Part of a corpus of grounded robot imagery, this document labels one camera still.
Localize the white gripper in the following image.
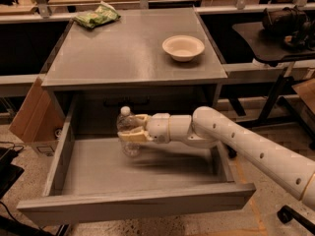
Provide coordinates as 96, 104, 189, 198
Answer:
118, 113, 170, 144

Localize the clear plastic water bottle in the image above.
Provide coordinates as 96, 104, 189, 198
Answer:
116, 106, 140, 157

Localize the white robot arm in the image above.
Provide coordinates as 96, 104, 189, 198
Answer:
116, 106, 315, 209

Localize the grey cabinet with top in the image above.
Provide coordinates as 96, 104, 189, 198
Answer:
42, 8, 226, 138

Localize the open grey top drawer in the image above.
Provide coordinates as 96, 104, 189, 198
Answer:
18, 95, 256, 225

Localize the white paper bowl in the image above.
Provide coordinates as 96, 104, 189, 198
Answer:
162, 35, 205, 62

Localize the brown cardboard box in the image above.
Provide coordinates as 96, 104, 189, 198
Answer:
9, 78, 65, 156

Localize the green chip bag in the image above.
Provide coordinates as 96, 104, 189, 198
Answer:
74, 2, 120, 30

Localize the black equipment at left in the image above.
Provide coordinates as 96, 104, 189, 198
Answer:
0, 142, 25, 199

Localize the black side table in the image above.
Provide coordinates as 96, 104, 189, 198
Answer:
217, 22, 315, 148

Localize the black caster wheel base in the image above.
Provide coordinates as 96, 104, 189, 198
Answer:
277, 206, 315, 235

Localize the dark bag on table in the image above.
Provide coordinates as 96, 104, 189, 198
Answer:
262, 7, 315, 50

